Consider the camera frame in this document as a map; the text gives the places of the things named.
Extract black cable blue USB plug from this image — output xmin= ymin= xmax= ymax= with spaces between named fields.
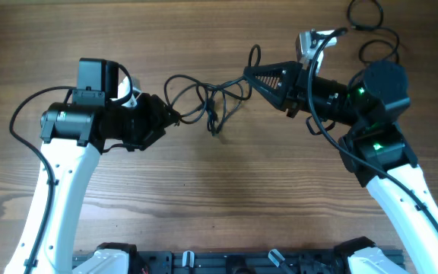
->
xmin=194 ymin=43 xmax=262 ymax=136

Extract black cable micro USB plug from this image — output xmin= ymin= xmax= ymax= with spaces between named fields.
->
xmin=163 ymin=75 xmax=219 ymax=125

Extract black cable gold plug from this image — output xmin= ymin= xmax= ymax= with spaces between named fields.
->
xmin=346 ymin=0 xmax=401 ymax=65

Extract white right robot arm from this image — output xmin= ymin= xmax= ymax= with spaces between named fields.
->
xmin=243 ymin=61 xmax=438 ymax=273

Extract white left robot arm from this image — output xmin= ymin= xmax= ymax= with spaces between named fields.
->
xmin=5 ymin=58 xmax=179 ymax=273

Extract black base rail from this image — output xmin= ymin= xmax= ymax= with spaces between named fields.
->
xmin=72 ymin=249 xmax=406 ymax=274

